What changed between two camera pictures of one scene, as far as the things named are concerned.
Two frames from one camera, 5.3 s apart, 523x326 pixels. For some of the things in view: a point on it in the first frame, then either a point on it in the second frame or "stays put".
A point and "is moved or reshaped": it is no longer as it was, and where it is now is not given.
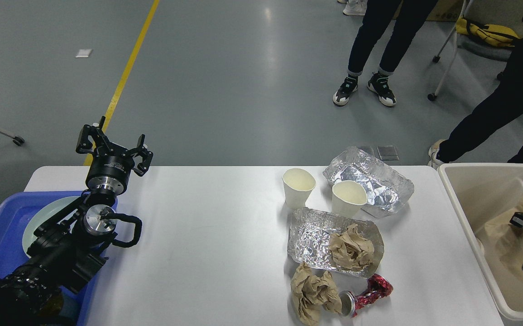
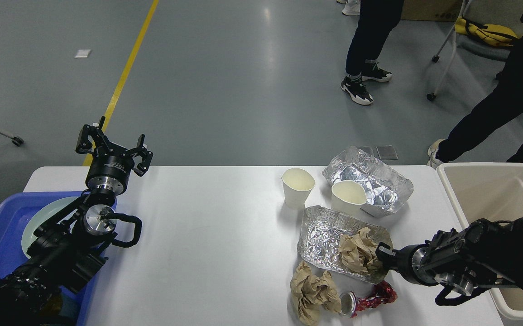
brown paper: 350,249 is moved or reshaped
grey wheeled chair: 514,15 stays put
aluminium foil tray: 331,241 is moved or reshaped
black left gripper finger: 92,139 stays put
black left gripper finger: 142,168 stays put
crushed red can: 378,286 is moved or reshaped
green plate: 45,213 stays put
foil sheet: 387,188 stays put
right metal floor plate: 387,152 stays put
